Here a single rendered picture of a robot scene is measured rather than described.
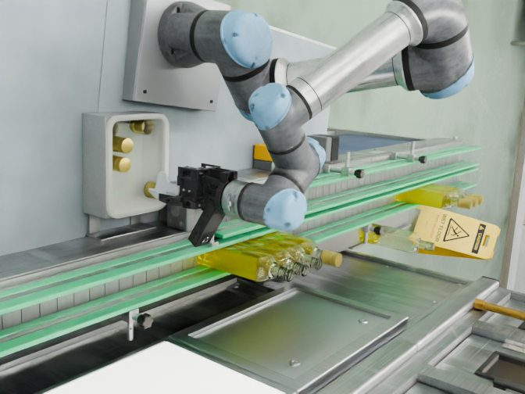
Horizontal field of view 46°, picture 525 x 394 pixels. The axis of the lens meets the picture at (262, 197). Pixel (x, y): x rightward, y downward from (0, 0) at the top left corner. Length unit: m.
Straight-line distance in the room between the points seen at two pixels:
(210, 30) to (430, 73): 0.47
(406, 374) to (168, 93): 0.82
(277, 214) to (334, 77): 0.26
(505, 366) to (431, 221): 3.38
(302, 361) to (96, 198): 0.56
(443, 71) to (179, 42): 0.57
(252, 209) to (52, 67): 0.52
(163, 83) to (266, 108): 0.47
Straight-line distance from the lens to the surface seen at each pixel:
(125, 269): 1.28
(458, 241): 4.78
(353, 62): 1.14
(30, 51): 1.33
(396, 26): 1.19
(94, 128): 1.37
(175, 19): 1.44
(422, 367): 1.39
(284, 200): 1.09
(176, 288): 1.38
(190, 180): 1.22
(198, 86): 1.56
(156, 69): 1.46
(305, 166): 1.15
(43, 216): 1.38
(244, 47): 1.33
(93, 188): 1.39
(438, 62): 1.29
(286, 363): 1.28
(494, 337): 1.63
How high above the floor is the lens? 1.88
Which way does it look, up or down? 36 degrees down
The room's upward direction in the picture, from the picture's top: 102 degrees clockwise
